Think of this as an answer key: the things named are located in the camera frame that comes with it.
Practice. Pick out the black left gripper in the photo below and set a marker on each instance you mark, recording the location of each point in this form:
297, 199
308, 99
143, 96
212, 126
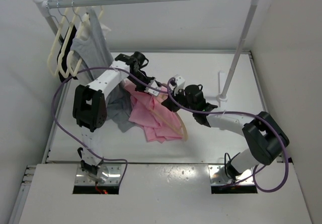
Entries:
142, 89

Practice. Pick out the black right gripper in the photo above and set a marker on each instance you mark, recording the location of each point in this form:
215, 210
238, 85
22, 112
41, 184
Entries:
170, 103

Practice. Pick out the beige plastic hanger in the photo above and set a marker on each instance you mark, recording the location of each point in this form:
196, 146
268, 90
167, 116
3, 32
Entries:
170, 124

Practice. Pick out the pink t shirt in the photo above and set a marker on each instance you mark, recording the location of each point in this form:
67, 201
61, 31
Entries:
140, 114

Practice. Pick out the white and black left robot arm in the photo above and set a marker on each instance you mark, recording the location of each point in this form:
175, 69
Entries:
91, 101

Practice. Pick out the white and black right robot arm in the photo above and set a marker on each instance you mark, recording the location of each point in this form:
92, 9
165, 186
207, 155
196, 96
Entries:
264, 137

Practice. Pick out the grey shirt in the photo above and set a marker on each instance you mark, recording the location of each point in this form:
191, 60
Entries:
95, 53

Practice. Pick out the cream hanger with grey shirt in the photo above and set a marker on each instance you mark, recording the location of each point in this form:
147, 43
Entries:
74, 60

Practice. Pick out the cream hanger with black garment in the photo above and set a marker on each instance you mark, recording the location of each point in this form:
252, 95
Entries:
70, 34

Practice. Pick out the cream hanger far left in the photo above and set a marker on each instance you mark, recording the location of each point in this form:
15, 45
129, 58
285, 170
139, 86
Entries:
56, 42

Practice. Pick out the white clothes rack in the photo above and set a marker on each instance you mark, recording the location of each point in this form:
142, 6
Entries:
44, 7

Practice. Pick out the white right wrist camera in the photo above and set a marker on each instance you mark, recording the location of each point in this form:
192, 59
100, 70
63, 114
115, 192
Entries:
177, 83

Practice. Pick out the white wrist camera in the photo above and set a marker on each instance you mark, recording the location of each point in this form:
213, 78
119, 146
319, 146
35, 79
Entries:
153, 88
177, 83

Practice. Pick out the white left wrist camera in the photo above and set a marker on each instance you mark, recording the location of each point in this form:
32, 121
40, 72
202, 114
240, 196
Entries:
153, 88

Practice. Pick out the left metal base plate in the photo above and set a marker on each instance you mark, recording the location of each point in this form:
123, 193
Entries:
105, 175

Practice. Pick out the metal base plate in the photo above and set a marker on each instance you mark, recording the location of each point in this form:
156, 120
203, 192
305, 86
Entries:
218, 176
105, 175

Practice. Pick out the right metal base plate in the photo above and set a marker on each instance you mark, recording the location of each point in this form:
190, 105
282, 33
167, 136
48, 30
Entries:
218, 176

